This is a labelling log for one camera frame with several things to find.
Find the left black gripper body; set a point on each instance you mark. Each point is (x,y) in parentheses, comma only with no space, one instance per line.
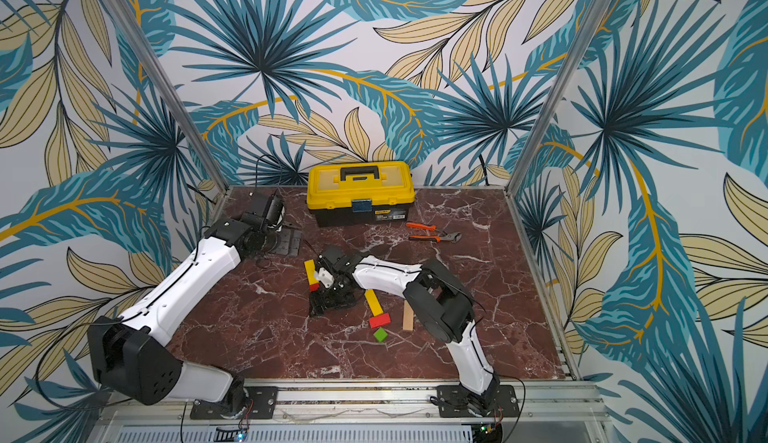
(270,242)

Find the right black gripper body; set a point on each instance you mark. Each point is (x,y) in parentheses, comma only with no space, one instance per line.
(330,295)

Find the yellow block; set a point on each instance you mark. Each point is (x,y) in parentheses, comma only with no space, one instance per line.
(310,270)
(373,302)

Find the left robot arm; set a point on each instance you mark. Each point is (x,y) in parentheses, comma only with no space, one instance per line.
(129,354)

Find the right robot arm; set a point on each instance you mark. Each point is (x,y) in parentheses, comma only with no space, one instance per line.
(440,302)

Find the yellow black toolbox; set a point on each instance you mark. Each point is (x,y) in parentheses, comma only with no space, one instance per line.
(360,193)

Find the green small cube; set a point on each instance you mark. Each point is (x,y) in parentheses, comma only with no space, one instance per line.
(380,335)

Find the natural wood block lower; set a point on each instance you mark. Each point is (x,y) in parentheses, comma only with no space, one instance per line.
(408,318)

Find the large orange-handled pliers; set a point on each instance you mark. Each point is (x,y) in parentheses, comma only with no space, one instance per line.
(432,234)

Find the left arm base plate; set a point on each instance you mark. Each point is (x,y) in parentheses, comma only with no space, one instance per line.
(249,402)

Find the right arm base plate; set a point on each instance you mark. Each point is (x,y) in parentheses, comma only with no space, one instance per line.
(455,401)

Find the aluminium front rail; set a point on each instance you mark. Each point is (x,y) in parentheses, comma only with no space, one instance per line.
(377,410)

